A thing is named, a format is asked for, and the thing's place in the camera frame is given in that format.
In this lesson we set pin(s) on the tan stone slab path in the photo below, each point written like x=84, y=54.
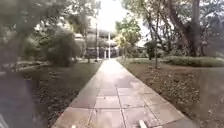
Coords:
x=113, y=90

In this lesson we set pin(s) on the thin young tree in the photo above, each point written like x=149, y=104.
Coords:
x=155, y=50

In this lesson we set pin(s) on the grass ground with fallen leaves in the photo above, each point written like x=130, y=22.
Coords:
x=63, y=83
x=173, y=86

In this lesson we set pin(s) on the wood of trees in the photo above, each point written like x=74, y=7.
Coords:
x=160, y=20

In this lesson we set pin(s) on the pale building with columns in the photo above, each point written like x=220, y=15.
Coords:
x=103, y=43

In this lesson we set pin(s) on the large round bush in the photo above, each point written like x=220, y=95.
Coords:
x=61, y=46

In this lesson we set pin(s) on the robot's own part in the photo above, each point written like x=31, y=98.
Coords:
x=142, y=124

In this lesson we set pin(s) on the low green hedge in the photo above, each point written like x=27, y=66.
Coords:
x=196, y=61

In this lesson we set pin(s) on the large dark tree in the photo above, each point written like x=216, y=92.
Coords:
x=191, y=33

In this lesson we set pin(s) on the dark thin pole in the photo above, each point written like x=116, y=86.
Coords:
x=96, y=43

